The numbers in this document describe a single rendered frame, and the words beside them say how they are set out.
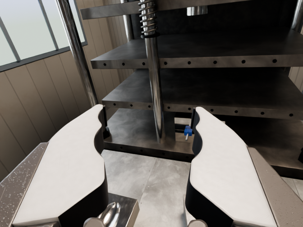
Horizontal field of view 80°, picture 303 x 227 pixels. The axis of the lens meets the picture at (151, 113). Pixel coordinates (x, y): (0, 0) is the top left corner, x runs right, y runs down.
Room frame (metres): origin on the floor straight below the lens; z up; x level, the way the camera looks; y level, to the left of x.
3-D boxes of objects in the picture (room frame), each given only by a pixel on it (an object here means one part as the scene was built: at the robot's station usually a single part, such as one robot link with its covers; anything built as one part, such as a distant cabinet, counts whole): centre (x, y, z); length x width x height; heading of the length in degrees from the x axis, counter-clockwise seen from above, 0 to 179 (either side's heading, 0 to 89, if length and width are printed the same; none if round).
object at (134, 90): (1.19, -0.35, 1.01); 1.10 x 0.74 x 0.05; 68
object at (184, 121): (1.05, -0.34, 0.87); 0.50 x 0.27 x 0.17; 158
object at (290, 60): (1.19, -0.35, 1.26); 1.10 x 0.74 x 0.05; 68
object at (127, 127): (1.14, -0.33, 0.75); 1.30 x 0.84 x 0.06; 68
